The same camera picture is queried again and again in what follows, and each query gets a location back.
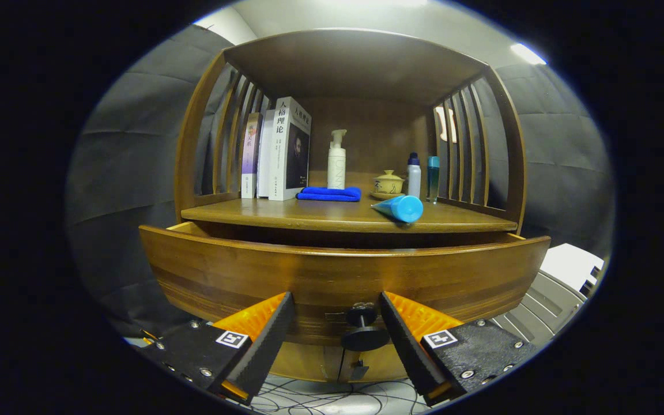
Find rectangular ceiling light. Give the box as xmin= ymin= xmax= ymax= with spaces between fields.
xmin=510 ymin=43 xmax=547 ymax=65

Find white bottle with blue cap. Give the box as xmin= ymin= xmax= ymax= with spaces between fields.
xmin=406 ymin=152 xmax=422 ymax=198

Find wooden drawer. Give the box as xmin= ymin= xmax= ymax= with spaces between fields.
xmin=138 ymin=221 xmax=552 ymax=346

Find white pump bottle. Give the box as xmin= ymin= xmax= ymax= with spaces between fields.
xmin=327 ymin=129 xmax=348 ymax=190

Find folded blue cloth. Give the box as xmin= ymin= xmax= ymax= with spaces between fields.
xmin=296 ymin=186 xmax=362 ymax=202

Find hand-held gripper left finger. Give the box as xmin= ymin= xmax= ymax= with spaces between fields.
xmin=142 ymin=292 xmax=296 ymax=404

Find teal glass bottle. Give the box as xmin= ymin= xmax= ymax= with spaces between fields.
xmin=427 ymin=156 xmax=440 ymax=204

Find wooden countertop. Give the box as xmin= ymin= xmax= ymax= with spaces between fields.
xmin=181 ymin=171 xmax=518 ymax=234

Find blue and white tube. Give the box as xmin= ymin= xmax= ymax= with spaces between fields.
xmin=371 ymin=195 xmax=424 ymax=224

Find yellow lidded tea cup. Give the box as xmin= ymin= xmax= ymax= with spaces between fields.
xmin=370 ymin=169 xmax=405 ymax=201

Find wooden cabinet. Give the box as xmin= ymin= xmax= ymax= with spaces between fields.
xmin=173 ymin=28 xmax=527 ymax=384

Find black backdrop cloth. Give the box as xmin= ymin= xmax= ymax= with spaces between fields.
xmin=67 ymin=26 xmax=615 ymax=338

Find black floor cables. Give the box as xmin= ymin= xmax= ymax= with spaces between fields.
xmin=248 ymin=375 xmax=425 ymax=415

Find purple book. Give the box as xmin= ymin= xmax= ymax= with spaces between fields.
xmin=241 ymin=112 xmax=263 ymax=199

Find thick white portrait book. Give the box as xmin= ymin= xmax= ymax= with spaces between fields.
xmin=269 ymin=96 xmax=312 ymax=201

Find black round drawer knob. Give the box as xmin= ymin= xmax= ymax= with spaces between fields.
xmin=341 ymin=304 xmax=391 ymax=352

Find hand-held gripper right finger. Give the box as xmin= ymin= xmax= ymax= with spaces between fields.
xmin=380 ymin=291 xmax=540 ymax=406

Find grey filing cabinet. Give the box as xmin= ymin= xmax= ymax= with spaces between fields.
xmin=491 ymin=243 xmax=605 ymax=346

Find thin white book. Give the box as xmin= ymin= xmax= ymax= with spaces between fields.
xmin=257 ymin=110 xmax=275 ymax=199

